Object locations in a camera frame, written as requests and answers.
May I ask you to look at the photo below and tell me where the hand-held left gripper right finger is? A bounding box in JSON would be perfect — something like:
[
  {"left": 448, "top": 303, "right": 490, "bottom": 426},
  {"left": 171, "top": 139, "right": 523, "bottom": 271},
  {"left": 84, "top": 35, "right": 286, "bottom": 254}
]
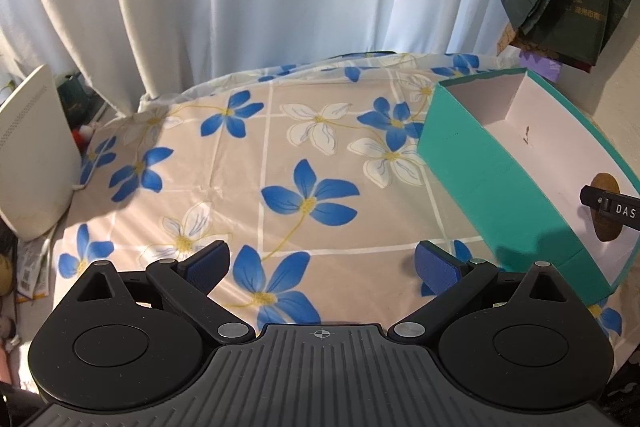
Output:
[{"left": 387, "top": 241, "right": 568, "bottom": 344}]

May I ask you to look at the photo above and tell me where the pink plush toy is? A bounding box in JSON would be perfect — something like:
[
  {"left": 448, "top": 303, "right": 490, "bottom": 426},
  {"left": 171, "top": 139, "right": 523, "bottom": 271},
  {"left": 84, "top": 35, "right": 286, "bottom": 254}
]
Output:
[{"left": 0, "top": 313, "right": 22, "bottom": 380}]

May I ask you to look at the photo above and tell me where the red and white toy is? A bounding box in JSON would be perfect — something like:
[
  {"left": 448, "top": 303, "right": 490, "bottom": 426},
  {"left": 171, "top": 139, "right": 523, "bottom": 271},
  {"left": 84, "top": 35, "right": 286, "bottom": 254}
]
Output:
[{"left": 70, "top": 123, "right": 100, "bottom": 148}]

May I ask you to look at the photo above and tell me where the brown kiwi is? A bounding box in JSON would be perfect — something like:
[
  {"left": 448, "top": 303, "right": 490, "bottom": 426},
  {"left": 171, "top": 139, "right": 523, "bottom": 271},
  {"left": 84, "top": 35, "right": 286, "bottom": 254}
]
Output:
[{"left": 592, "top": 173, "right": 624, "bottom": 241}]

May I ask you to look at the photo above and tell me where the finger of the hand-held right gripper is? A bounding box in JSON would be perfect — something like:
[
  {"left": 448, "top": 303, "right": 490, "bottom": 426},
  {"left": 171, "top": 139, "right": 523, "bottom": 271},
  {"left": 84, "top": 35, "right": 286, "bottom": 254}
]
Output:
[{"left": 580, "top": 185, "right": 640, "bottom": 225}]

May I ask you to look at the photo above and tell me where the brown jar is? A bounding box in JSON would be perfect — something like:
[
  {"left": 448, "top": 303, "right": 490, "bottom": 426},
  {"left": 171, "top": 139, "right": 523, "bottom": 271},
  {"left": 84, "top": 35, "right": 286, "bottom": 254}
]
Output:
[{"left": 0, "top": 253, "right": 14, "bottom": 297}]

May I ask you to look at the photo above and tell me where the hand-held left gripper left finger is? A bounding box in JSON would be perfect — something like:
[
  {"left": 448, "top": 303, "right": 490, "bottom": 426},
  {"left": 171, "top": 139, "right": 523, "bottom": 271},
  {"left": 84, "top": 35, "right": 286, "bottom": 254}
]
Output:
[{"left": 76, "top": 241, "right": 256, "bottom": 344}]

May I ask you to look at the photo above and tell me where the floral tablecloth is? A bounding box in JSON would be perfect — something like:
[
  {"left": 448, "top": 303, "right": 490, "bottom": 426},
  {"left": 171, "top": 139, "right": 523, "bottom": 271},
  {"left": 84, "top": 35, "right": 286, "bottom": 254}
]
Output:
[{"left": 54, "top": 51, "right": 624, "bottom": 360}]

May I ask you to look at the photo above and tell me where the white router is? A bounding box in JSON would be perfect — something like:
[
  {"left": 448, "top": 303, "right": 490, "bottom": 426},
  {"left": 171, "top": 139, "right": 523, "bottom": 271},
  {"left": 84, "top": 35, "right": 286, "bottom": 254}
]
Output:
[{"left": 0, "top": 64, "right": 84, "bottom": 241}]

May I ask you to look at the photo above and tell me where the purple box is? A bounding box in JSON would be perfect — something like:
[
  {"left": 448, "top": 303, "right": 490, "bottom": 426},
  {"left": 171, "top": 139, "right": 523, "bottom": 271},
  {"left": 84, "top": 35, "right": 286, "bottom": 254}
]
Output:
[{"left": 519, "top": 47, "right": 564, "bottom": 82}]

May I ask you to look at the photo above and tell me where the printed paper leaflet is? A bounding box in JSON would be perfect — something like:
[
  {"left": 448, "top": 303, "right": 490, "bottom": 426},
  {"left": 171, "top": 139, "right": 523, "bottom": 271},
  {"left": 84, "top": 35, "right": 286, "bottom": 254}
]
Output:
[{"left": 16, "top": 227, "right": 58, "bottom": 304}]

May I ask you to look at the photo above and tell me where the teal cardboard box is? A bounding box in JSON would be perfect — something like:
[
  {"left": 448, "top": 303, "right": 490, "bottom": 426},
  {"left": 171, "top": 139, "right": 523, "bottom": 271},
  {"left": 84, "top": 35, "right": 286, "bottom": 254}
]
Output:
[{"left": 417, "top": 68, "right": 640, "bottom": 298}]

